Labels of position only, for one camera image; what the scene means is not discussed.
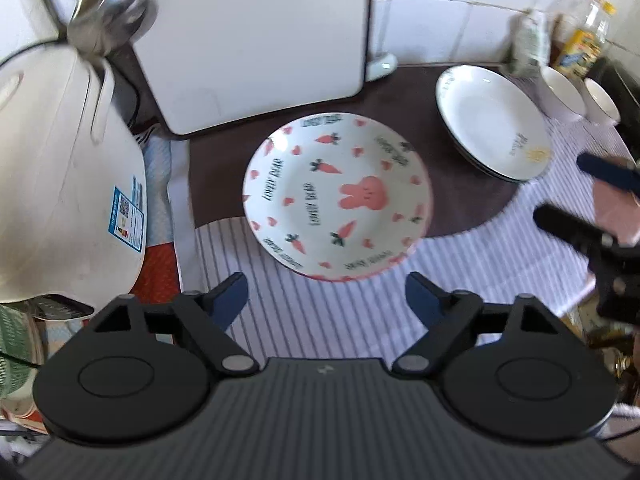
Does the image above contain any white bowl with dark rim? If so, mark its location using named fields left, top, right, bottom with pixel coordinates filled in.
left=540, top=66, right=587, bottom=122
left=584, top=78, right=621, bottom=126

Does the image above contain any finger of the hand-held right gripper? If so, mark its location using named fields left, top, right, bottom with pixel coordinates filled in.
left=532, top=204, right=616, bottom=256
left=576, top=154, right=640, bottom=193

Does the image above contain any colourful patterned cloth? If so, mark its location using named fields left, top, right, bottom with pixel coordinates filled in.
left=132, top=125, right=193, bottom=306

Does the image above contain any oil bottle with yellow label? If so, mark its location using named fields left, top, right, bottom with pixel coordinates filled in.
left=552, top=0, right=615, bottom=79

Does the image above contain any black power cable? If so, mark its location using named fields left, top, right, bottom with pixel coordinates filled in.
left=107, top=55, right=146, bottom=131

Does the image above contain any green patterned cloth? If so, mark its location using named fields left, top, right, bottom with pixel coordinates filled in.
left=0, top=300, right=51, bottom=411

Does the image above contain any brown mat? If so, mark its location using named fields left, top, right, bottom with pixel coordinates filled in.
left=107, top=55, right=551, bottom=238

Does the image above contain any crumpled plastic bag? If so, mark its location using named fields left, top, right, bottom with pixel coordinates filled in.
left=507, top=10, right=551, bottom=78

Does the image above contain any white plate with yellow print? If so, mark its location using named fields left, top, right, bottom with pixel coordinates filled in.
left=435, top=65, right=553, bottom=182

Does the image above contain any glass bottle of brown sauce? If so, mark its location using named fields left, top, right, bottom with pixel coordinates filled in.
left=547, top=0, right=588, bottom=66

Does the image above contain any metal ladle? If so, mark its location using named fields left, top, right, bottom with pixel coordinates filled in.
left=65, top=0, right=161, bottom=61

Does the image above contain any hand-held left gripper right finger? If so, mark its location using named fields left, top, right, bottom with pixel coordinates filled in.
left=392, top=271, right=558, bottom=376

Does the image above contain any rabbit and carrot print plate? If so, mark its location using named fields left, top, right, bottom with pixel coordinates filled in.
left=242, top=112, right=435, bottom=285

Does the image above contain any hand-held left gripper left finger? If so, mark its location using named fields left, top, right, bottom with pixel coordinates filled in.
left=92, top=271, right=261, bottom=376

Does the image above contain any white rice cooker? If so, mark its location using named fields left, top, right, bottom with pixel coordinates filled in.
left=0, top=42, right=148, bottom=311

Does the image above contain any black pan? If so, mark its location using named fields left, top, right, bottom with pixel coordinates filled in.
left=587, top=57, right=640, bottom=146

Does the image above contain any striped tablecloth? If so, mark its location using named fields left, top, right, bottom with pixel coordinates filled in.
left=192, top=110, right=640, bottom=361

